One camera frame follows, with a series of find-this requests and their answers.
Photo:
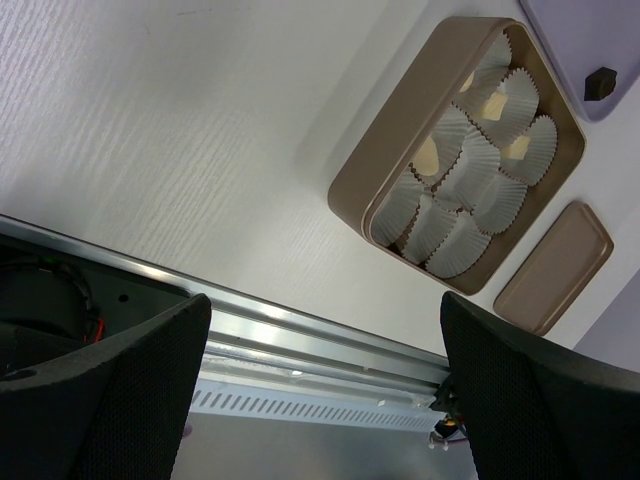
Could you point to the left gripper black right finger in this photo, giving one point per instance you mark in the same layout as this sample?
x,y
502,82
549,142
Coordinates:
x,y
533,409

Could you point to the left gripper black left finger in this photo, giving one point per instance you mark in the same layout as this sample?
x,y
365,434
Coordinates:
x,y
115,409

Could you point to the white square chocolate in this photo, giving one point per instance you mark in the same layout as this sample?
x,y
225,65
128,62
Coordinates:
x,y
517,150
492,109

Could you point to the white oval swirl chocolate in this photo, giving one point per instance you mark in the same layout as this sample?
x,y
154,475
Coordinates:
x,y
468,83

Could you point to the white heart chocolate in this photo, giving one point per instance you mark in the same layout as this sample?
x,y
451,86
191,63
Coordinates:
x,y
426,158

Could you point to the gold chocolate tin box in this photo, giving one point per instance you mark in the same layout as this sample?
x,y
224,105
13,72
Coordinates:
x,y
419,99

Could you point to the dark square chocolate right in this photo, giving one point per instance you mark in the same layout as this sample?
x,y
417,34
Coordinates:
x,y
600,84

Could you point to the gold tin lid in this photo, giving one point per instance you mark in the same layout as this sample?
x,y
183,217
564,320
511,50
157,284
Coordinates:
x,y
556,271

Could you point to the white paper cup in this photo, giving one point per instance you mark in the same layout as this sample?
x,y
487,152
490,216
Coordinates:
x,y
519,110
397,209
449,134
460,250
540,154
432,225
499,204
465,182
489,73

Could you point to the lavender plastic tray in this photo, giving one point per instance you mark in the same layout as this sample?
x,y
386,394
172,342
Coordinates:
x,y
579,37

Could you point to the white slotted cable duct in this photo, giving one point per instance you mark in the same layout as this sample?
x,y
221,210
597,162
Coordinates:
x,y
309,409

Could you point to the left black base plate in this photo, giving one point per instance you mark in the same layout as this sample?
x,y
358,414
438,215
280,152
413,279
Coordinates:
x,y
54,303

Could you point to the aluminium mounting rail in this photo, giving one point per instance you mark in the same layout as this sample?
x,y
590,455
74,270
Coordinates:
x,y
253,344

